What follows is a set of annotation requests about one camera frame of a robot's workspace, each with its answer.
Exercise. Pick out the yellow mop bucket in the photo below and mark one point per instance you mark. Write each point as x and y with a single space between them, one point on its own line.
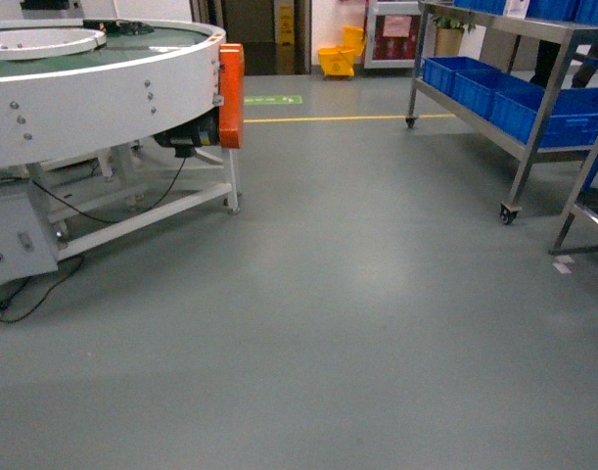
339 60

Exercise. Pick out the potted plant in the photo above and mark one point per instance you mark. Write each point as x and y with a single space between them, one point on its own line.
449 35

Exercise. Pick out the yellow wet floor sign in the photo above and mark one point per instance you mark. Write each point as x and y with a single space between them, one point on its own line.
285 55

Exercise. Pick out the orange motor cover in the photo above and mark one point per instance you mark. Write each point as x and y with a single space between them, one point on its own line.
231 87

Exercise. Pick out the white round conveyor machine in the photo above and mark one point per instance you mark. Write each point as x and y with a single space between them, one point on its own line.
106 127

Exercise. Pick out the steel wheeled cart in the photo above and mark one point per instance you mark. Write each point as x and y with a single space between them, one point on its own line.
567 35

